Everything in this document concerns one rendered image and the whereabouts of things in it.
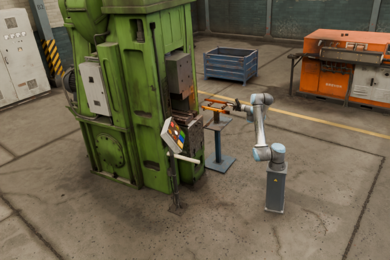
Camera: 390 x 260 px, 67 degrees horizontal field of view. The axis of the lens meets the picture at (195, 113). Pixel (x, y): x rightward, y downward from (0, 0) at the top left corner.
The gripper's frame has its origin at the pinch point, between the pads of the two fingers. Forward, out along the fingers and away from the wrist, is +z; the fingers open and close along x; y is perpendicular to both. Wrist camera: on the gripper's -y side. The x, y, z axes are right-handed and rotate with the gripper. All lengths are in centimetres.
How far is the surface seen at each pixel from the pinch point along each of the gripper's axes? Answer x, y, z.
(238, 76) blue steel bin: 305, 82, 125
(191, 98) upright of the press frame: -17.3, -4.6, 45.7
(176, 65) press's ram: -65, -66, 32
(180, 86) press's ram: -61, -41, 30
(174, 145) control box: -115, 1, 3
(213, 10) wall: 754, 3, 448
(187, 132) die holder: -62, 18, 24
